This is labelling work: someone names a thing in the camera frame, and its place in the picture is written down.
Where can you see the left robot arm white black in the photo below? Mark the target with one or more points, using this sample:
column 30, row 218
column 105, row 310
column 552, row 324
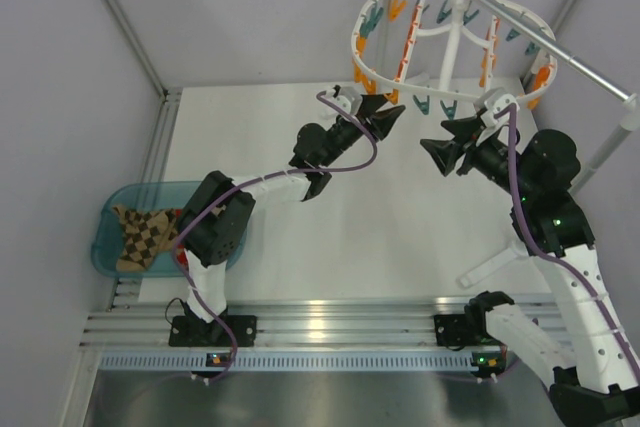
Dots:
column 213, row 222

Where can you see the silver hanging rail rod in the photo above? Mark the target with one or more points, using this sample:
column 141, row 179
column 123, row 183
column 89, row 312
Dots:
column 498, row 7

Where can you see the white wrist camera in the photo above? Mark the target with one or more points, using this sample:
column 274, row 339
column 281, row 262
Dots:
column 498, row 104
column 347, row 98

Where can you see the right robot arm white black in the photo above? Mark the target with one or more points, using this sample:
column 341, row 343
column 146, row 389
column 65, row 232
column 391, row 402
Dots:
column 596, row 381

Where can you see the perforated grey cable duct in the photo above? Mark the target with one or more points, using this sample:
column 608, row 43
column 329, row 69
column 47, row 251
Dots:
column 302, row 361

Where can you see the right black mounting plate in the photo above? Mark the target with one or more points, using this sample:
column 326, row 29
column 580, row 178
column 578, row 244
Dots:
column 454, row 332

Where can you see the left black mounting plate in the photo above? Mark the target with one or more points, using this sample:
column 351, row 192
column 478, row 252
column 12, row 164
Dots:
column 193, row 332

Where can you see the orange clothes peg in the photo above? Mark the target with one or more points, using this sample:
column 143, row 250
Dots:
column 392, row 96
column 359, row 77

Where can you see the brown checkered sock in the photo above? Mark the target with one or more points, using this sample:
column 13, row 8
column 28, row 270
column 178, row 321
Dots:
column 146, row 235

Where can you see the white rack base foot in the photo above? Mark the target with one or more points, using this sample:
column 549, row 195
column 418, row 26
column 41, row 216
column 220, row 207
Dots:
column 515, row 250

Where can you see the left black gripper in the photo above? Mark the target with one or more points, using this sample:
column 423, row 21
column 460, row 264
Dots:
column 381, row 120

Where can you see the white round clip hanger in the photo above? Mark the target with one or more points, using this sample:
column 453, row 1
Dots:
column 445, row 49

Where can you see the aluminium rail frame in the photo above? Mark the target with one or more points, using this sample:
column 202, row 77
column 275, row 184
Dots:
column 377, row 253

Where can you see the teal clothes peg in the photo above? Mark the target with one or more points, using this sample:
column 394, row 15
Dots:
column 449, row 110
column 422, row 104

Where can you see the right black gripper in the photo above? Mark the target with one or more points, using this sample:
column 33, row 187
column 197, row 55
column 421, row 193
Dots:
column 446, row 153

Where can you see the red white sock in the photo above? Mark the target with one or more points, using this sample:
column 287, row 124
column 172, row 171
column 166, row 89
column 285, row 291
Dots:
column 182, row 258

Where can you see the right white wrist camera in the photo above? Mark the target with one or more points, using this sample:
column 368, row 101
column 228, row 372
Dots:
column 498, row 104

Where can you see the teal plastic basket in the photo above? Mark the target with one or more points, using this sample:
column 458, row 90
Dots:
column 108, row 243

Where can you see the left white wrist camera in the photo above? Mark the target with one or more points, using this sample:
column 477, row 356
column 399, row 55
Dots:
column 347, row 98

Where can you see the black mounting plate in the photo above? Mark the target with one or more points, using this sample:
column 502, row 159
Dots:
column 193, row 332
column 454, row 332

